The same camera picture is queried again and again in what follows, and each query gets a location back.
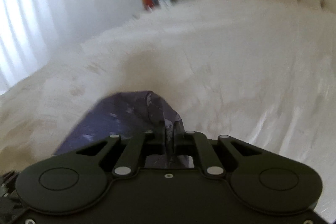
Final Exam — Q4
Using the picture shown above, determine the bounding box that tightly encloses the purple patterned hooded jacket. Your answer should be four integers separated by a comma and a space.
54, 91, 184, 156

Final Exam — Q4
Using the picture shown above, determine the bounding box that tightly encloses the white floral bed cover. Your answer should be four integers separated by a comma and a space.
1, 0, 335, 221

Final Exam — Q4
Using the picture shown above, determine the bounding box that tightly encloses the white window curtain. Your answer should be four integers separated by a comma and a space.
1, 0, 59, 93

